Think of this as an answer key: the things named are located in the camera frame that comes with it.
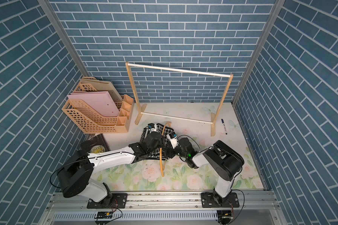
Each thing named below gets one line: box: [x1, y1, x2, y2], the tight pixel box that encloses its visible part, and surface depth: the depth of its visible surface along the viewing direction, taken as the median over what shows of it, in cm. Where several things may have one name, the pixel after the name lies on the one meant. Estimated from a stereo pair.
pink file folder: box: [66, 90, 120, 117], surface depth 93 cm
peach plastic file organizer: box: [61, 76, 135, 135], surface depth 99 cm
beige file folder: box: [79, 78, 123, 102], surface depth 99 cm
